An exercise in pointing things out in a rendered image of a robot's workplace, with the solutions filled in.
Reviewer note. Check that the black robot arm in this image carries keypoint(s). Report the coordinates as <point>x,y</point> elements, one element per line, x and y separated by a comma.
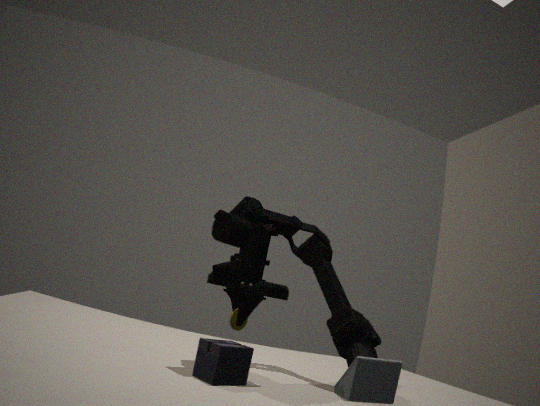
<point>249,226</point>

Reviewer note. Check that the gold coin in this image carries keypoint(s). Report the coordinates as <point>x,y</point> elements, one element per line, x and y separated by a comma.
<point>233,319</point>

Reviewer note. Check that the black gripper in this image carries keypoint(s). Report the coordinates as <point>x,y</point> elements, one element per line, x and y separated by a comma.
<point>246,297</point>

